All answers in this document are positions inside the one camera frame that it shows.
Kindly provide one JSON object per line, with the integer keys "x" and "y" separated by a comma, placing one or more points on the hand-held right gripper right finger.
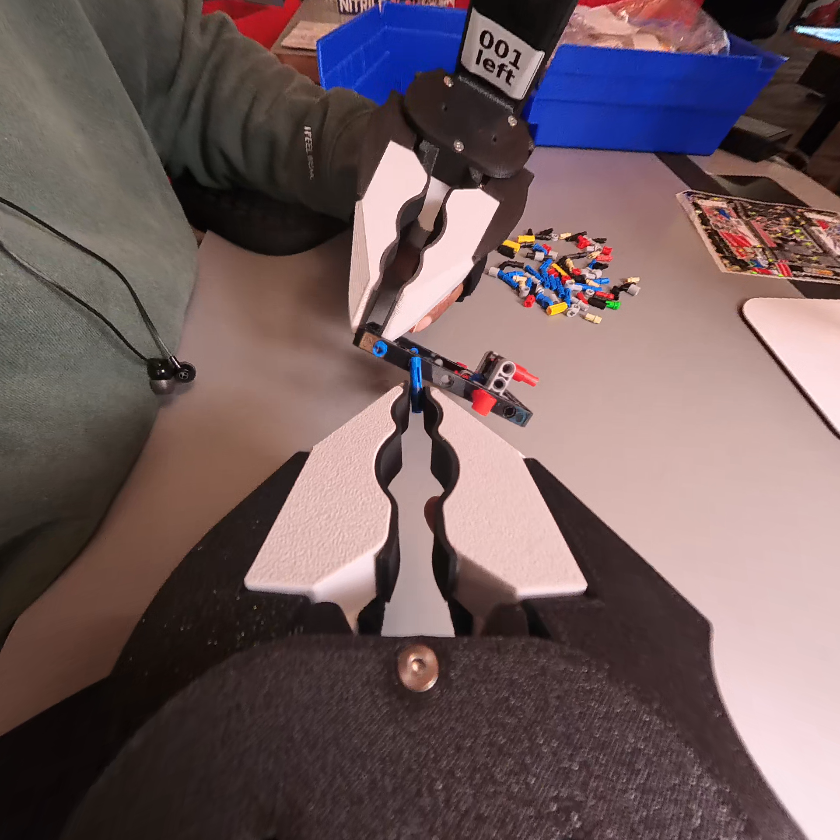
{"x": 512, "y": 518}

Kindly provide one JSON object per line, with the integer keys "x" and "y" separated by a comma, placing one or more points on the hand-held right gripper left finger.
{"x": 321, "y": 518}

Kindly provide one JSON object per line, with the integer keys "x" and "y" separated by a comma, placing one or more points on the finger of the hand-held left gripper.
{"x": 377, "y": 216}
{"x": 466, "y": 229}

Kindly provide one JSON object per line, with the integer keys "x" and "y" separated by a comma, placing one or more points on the black lego frame assembly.
{"x": 512, "y": 410}

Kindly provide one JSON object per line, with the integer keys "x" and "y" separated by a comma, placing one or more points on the person's left forearm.
{"x": 275, "y": 118}

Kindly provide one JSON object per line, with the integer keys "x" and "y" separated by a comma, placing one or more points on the pile of small lego pieces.
{"x": 564, "y": 275}

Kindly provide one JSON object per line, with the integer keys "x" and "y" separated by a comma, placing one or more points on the lego instruction booklet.
{"x": 768, "y": 236}

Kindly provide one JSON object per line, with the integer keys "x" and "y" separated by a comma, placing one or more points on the person's left hand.
{"x": 446, "y": 305}

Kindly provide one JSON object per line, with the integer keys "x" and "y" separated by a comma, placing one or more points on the person's right hand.
{"x": 430, "y": 515}

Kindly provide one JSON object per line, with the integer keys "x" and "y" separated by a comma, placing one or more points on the black knit cloth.
{"x": 262, "y": 223}
{"x": 26, "y": 774}

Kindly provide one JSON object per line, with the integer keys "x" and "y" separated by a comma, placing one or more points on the blue plastic bin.
{"x": 656, "y": 98}
{"x": 380, "y": 52}

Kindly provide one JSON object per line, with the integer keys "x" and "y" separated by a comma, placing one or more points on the white printed carton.
{"x": 367, "y": 5}

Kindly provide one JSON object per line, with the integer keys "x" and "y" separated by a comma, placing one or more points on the brown cardboard box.
{"x": 302, "y": 43}

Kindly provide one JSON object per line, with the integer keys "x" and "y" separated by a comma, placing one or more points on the clear bags of parts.
{"x": 643, "y": 26}

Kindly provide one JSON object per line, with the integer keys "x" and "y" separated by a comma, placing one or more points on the black flat device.
{"x": 754, "y": 138}

